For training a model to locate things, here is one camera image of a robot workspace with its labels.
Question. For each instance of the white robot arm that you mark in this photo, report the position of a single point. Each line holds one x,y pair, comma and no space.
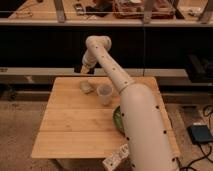
147,137

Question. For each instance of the clear plastic cup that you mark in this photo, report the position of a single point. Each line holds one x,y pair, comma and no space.
104,92

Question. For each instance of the white sponge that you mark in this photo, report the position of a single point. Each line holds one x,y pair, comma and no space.
86,87

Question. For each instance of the clear container with food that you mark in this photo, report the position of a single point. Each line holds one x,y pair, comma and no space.
136,8

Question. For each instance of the black remote on shelf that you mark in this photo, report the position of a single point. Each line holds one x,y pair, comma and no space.
79,9

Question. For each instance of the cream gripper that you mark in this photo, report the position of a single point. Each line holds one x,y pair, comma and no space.
86,70

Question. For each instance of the white tube bottle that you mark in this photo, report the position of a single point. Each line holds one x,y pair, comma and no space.
112,162

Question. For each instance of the wooden table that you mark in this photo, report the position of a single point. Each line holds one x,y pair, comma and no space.
76,125

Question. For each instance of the green bowl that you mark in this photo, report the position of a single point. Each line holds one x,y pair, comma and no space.
117,119

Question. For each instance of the black power adapter box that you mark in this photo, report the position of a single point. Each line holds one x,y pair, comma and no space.
200,134

